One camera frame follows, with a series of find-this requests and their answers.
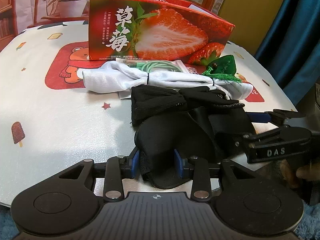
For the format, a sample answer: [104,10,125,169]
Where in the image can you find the green felt tasselled ornament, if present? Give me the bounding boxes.
[201,55,242,83]

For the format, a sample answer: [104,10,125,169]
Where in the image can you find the cartoon printed tablecloth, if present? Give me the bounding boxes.
[0,19,301,207]

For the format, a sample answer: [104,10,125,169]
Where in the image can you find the red strawberry cardboard box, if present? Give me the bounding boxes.
[88,0,234,66]

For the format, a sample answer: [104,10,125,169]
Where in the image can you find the black knitted gloves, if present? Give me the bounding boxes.
[131,85,245,126]

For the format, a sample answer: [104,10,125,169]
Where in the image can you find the person's right hand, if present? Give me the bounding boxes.
[280,160,320,189]

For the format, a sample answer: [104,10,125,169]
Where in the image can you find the teal blue curtain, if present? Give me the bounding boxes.
[254,0,319,105]

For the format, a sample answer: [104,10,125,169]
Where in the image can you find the white cloth bundle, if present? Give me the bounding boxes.
[77,60,253,100]

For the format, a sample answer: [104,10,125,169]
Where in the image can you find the mint green cable pack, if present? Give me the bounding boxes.
[116,58,190,74]

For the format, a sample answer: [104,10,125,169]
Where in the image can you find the black fabric pouch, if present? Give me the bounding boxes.
[135,107,255,189]

